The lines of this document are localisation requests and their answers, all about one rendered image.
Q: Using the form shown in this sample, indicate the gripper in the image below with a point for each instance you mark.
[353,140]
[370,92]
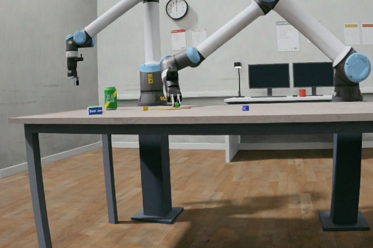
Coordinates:
[172,85]
[73,69]

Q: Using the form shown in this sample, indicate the blue die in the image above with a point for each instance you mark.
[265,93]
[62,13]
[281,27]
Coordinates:
[245,108]

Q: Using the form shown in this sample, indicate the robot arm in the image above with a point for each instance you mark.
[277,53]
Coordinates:
[233,24]
[116,9]

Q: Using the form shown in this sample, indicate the tan mat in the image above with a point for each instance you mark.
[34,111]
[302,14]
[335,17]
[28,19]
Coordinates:
[163,108]

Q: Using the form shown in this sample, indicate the blue and white box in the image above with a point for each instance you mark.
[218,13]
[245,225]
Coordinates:
[95,111]

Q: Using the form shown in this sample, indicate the green drink can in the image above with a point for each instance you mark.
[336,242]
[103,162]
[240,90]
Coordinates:
[110,99]

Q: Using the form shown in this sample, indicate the beige table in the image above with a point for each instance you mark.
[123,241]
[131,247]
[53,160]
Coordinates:
[204,128]

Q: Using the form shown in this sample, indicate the white notice with red header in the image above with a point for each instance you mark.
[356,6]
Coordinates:
[178,39]

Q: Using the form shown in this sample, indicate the black desk lamp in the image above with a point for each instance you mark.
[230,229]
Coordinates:
[239,79]

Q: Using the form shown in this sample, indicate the white desk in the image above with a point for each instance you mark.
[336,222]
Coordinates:
[262,100]

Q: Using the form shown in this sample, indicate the black keyboard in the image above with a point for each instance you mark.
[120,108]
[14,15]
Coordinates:
[268,96]

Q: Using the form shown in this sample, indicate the black computer monitor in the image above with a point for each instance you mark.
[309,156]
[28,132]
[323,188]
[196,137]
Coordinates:
[268,75]
[313,74]

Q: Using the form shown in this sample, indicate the red cup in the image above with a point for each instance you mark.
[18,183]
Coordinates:
[302,93]

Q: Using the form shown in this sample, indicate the white notice with yellow header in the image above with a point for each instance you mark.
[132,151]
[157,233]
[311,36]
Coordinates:
[351,34]

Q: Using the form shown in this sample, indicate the white notice with orange header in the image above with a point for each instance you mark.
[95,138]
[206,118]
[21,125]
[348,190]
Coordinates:
[367,34]

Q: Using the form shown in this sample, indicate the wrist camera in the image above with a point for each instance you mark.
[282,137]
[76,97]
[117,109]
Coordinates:
[80,58]

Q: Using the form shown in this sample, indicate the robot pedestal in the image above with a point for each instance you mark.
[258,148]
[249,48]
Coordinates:
[346,178]
[154,172]

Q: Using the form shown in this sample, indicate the round wall clock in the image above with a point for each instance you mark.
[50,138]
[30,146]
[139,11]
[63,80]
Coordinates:
[177,8]

